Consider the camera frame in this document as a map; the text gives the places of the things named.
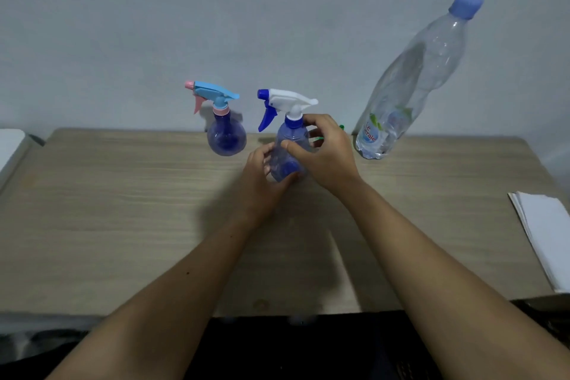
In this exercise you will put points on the person's left forearm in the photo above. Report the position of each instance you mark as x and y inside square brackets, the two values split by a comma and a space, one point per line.
[178, 304]

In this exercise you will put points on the person's left thumb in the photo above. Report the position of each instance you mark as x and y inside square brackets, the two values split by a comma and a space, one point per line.
[285, 181]

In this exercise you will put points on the person's left hand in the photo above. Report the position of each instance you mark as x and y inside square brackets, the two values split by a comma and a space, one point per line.
[254, 190]

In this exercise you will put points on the white flat object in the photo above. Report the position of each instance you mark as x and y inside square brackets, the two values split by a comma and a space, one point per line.
[9, 148]

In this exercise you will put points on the person's black clothing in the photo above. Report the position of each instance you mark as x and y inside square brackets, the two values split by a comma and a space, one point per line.
[303, 348]

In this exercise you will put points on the large clear plastic water bottle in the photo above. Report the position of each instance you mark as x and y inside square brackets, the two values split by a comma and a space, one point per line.
[412, 77]

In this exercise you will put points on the round blue spray bottle pink nozzle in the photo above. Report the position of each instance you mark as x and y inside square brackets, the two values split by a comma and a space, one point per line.
[227, 137]

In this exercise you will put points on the green plastic object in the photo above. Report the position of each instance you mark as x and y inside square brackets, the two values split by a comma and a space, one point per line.
[342, 127]

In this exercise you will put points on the blue spray bottle white trigger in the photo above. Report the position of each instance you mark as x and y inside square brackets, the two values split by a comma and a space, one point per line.
[291, 101]

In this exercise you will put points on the stack of white paper sheets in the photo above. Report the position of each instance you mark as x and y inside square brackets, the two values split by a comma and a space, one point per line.
[545, 232]

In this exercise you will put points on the person's right hand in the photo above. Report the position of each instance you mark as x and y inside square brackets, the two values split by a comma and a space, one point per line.
[331, 161]

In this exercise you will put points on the person's right thumb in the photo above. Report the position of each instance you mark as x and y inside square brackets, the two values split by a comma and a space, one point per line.
[295, 148]

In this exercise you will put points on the person's right forearm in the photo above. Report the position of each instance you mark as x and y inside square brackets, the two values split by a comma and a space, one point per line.
[436, 286]

